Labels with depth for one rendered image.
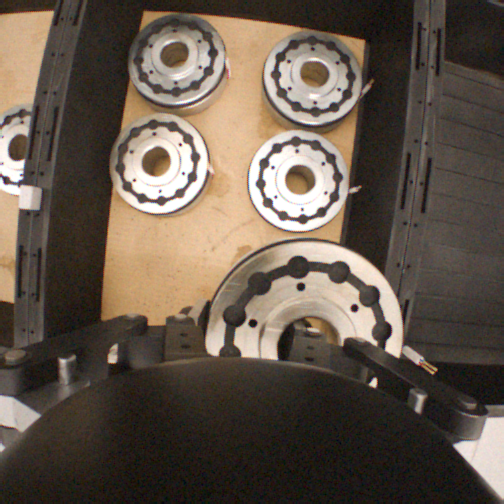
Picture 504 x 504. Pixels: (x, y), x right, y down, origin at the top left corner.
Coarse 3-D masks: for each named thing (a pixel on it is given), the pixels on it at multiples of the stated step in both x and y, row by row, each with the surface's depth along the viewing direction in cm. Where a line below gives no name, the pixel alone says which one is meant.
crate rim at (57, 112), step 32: (416, 0) 20; (64, 32) 20; (416, 32) 20; (64, 64) 20; (416, 64) 22; (64, 96) 20; (416, 96) 21; (64, 128) 21; (416, 128) 21; (416, 160) 21; (32, 256) 21; (384, 256) 22; (32, 288) 21; (32, 320) 22
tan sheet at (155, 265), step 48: (240, 48) 30; (240, 96) 30; (240, 144) 30; (336, 144) 31; (240, 192) 31; (144, 240) 31; (192, 240) 31; (240, 240) 31; (336, 240) 32; (144, 288) 32; (192, 288) 32
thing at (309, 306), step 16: (288, 304) 13; (304, 304) 13; (320, 304) 13; (336, 304) 14; (272, 320) 13; (288, 320) 13; (336, 320) 13; (272, 336) 13; (336, 336) 14; (352, 336) 13; (272, 352) 13
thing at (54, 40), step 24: (72, 0) 20; (48, 48) 20; (48, 72) 20; (48, 96) 20; (24, 168) 21; (24, 216) 21; (24, 240) 21; (24, 264) 21; (24, 288) 21; (24, 312) 22; (24, 336) 22
